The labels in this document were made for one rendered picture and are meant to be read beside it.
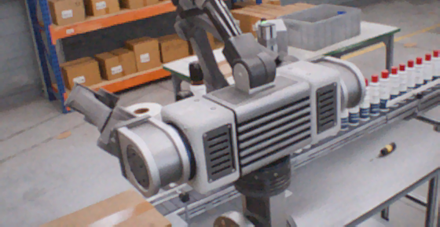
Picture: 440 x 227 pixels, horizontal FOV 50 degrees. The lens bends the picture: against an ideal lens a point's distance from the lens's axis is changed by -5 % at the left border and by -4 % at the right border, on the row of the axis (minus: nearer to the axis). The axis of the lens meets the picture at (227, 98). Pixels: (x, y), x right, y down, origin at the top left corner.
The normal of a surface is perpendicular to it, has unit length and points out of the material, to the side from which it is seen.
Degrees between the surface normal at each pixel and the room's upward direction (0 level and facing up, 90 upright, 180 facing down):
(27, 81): 90
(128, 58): 90
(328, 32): 90
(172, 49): 90
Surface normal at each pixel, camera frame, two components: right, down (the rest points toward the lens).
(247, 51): 0.34, -0.49
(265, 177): 0.06, 0.36
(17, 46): 0.58, 0.25
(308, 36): -0.77, 0.30
